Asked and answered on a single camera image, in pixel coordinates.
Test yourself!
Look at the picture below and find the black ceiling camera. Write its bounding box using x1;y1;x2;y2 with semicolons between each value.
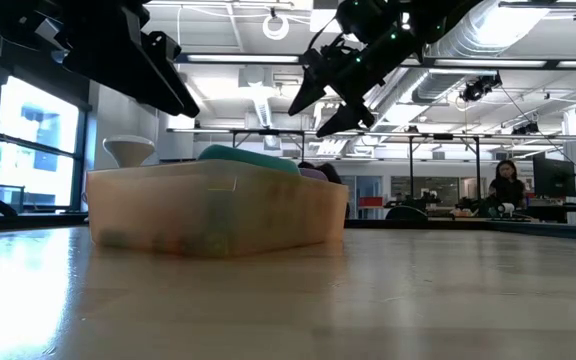
460;72;503;104

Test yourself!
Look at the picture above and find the white funnel-shaped lamp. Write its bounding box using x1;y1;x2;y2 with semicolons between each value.
102;134;157;169

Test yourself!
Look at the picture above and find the white cable coil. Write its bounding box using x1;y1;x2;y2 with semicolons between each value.
261;10;291;41

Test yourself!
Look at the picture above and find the person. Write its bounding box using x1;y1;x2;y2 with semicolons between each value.
296;160;344;186
487;159;527;211

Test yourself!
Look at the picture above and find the long ceiling light bar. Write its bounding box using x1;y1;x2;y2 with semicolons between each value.
175;52;576;70

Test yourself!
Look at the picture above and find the black computer monitor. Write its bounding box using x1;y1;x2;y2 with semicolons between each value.
532;157;576;199

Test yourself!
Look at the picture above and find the black frame workbench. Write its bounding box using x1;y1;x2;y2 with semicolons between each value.
167;127;484;206

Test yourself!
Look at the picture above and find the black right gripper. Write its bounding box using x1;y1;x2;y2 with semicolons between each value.
287;38;405;139

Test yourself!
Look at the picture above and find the window with dark frame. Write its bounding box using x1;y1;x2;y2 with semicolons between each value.
0;74;89;211

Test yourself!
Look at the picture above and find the orange translucent plastic bin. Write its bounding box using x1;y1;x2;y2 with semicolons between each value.
85;158;351;259

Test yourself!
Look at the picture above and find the large teal foam die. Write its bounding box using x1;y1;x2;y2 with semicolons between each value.
197;144;302;177

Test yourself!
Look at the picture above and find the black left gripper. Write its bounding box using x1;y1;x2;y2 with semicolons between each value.
0;0;202;120

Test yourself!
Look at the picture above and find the silver air duct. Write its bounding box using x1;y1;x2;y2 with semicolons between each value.
367;0;554;121

